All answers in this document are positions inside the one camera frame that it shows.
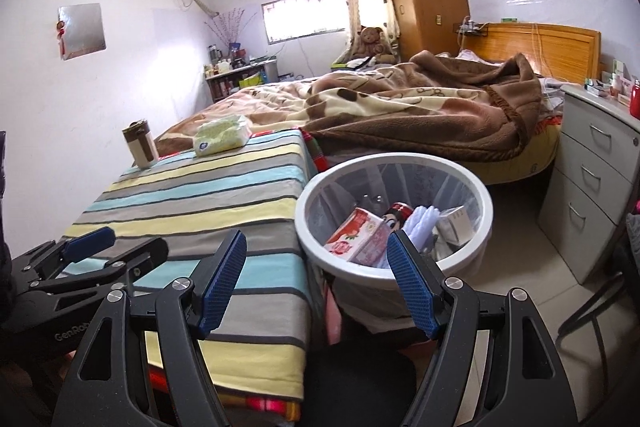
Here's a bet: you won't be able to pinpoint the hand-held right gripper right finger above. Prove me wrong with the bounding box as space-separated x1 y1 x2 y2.
385 229 577 427

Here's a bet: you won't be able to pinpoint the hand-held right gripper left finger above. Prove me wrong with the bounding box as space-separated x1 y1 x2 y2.
59 228 249 427

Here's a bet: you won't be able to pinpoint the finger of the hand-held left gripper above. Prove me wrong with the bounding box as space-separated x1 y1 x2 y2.
9 226 117 282
27 236 170 303

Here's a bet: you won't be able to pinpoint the white round waste bin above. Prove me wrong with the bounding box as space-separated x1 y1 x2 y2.
294 153 493 333

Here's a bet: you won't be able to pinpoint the white knitted cloth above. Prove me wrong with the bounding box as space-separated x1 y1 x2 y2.
402 205 441 253

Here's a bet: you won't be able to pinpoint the pink drink carton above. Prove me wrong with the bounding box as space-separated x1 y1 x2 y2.
324 208 401 267

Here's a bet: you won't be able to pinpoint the red printed can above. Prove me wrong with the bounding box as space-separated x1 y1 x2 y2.
382 202 416 235

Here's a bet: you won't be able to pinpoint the long purple white box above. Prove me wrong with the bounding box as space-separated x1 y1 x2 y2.
435 206 473 248

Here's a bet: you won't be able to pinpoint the clear bin liner bag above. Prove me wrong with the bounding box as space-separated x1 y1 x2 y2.
306 162 483 268

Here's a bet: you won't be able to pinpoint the pink plastic bag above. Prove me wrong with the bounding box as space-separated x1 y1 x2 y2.
322 282 351 345

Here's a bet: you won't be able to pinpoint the striped table cloth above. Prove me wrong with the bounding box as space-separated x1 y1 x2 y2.
60 129 321 403

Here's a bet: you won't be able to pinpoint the brown cream travel mug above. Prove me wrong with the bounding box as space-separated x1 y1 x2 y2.
122 119 160 169

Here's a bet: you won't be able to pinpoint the green tissue pack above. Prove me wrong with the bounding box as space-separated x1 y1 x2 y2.
193 115 252 156

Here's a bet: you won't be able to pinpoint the yellow bed mattress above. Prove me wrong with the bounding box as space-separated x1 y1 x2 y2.
470 122 561 185

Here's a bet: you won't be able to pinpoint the brown cream fleece blanket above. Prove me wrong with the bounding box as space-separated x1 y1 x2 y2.
155 50 543 160

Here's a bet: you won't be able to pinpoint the small wooden shelf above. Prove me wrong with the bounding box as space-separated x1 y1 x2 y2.
204 64 266 104

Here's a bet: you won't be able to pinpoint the grey drawer cabinet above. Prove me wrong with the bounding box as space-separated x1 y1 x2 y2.
537 84 640 285

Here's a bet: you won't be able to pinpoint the cluster of bottles and jars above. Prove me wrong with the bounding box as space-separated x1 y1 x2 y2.
204 42 251 78

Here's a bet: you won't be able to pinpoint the pale floral pillow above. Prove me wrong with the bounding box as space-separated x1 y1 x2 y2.
452 49 501 65

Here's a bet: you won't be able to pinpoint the brown teddy bear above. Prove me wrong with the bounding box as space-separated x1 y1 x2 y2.
350 26 396 64

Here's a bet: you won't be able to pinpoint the decorative dried branches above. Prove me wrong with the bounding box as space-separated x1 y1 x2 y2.
205 8 256 45

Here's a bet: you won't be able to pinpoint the barred window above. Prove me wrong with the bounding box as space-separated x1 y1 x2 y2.
261 0 348 45

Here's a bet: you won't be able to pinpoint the wooden bed headboard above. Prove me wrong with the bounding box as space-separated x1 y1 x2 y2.
482 23 602 85

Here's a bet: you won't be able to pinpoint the cluster of small boxes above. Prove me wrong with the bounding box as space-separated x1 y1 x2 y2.
584 59 633 100

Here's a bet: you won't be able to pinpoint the black metal chair frame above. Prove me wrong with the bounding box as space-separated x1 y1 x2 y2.
556 274 640 358

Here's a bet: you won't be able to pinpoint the silver wall panel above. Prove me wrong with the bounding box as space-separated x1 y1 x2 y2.
57 3 107 62

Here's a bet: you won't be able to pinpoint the black wall rack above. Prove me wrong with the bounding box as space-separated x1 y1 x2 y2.
452 19 488 38

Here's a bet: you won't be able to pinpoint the white charging cable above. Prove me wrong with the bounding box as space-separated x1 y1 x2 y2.
530 24 551 80

